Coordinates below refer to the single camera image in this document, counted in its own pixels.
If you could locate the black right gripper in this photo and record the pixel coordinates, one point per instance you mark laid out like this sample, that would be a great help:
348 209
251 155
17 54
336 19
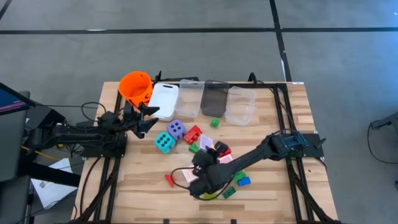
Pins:
203 163

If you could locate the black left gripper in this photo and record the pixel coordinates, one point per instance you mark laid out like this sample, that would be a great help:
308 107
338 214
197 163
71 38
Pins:
133 119

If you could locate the small red toy brick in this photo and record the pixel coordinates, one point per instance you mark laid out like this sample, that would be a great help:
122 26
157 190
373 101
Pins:
227 153

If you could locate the pink playing card deck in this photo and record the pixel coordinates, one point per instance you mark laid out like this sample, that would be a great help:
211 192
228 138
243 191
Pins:
226 159

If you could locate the small green toy brick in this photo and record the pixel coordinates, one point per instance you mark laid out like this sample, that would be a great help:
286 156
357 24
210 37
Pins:
214 123

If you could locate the teal foam dice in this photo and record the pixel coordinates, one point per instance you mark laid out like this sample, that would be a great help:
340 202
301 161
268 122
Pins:
164 142

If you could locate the purple foam dice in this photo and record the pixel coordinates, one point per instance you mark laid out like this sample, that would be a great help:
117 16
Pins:
176 129

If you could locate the green rounded toy brick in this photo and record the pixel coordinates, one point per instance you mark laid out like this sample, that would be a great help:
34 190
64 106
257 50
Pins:
240 175

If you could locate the orange-red playing card deck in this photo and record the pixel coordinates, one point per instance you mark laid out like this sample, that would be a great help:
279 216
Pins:
188 175

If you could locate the blue rounded toy block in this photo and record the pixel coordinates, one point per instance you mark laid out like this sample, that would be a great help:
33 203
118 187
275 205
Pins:
244 181

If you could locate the dark green brick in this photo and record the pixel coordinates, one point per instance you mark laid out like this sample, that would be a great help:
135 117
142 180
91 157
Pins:
229 192

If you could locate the red triangle block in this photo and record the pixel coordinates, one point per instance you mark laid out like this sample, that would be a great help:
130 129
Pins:
169 180

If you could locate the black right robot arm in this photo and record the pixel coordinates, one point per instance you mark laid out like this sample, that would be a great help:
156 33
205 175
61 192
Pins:
248 157

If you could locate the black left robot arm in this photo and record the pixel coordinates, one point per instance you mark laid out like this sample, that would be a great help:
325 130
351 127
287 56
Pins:
77 135

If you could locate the white opaque plastic bin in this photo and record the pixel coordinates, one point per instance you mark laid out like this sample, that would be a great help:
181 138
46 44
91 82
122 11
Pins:
164 99

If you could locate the orange pumpkin face bucket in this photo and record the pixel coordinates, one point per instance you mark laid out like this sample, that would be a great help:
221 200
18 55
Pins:
135 85

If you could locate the clear plastic bin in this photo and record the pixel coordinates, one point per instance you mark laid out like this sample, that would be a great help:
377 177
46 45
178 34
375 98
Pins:
240 107
189 99

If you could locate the smoky grey plastic bin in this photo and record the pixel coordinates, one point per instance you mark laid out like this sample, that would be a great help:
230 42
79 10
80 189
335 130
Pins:
214 99

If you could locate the white paper sheet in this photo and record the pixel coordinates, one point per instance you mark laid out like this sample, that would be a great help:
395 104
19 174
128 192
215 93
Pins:
49 193
60 165

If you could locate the black equipment box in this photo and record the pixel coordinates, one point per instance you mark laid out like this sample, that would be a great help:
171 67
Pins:
46 116

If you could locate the computer monitor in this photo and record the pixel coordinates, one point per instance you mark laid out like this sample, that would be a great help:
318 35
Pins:
9 101

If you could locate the grey furniture leg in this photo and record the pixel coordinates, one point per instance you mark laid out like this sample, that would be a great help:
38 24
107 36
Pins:
387 121

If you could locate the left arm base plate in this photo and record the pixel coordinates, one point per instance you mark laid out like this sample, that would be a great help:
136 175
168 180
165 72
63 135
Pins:
102 152

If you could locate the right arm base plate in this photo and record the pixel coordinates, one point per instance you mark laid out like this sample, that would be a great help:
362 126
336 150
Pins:
314 146

